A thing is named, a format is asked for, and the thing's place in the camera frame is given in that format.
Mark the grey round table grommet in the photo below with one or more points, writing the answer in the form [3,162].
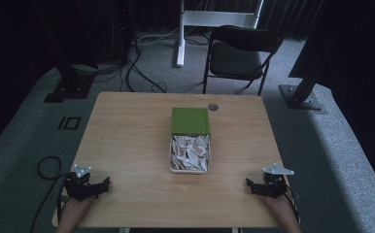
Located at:
[213,107]

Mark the green drawer box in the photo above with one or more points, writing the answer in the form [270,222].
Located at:
[190,120]

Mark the black metal stand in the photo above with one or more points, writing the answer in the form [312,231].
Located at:
[72,77]
[302,90]

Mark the black folding chair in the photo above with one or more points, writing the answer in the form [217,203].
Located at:
[237,59]

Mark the pile of paper scraps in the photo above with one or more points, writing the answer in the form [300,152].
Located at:
[190,152]

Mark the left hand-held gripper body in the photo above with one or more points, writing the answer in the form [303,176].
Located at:
[78,187]

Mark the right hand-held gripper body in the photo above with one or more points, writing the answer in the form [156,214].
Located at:
[275,184]

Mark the green box with papers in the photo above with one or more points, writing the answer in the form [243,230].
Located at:
[190,170]

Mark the white metal desk frame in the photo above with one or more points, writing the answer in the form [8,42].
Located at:
[188,19]

